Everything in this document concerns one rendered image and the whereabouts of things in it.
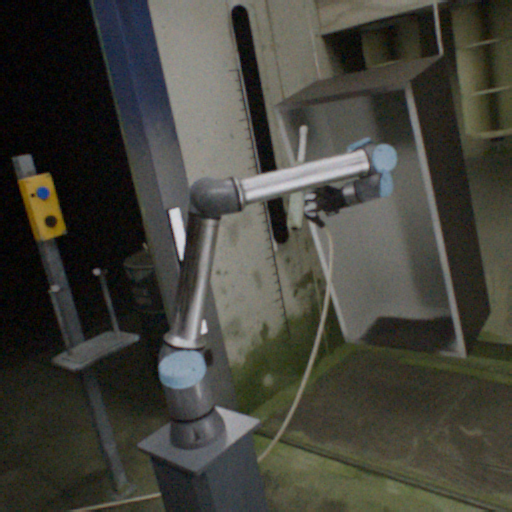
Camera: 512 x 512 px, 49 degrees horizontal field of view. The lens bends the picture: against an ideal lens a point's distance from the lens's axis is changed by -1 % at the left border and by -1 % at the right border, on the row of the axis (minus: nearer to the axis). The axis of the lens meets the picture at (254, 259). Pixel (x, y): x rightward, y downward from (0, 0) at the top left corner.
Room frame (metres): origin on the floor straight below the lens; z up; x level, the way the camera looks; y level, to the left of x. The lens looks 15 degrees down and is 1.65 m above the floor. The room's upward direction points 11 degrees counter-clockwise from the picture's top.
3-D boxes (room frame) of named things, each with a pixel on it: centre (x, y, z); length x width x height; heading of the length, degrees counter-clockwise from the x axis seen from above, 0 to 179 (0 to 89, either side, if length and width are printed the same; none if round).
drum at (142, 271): (3.48, 0.51, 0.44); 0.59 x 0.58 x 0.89; 26
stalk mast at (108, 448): (2.41, 0.86, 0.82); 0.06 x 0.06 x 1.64; 45
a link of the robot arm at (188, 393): (1.72, 0.30, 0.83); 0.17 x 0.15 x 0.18; 10
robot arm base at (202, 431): (1.71, 0.30, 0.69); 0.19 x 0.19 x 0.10
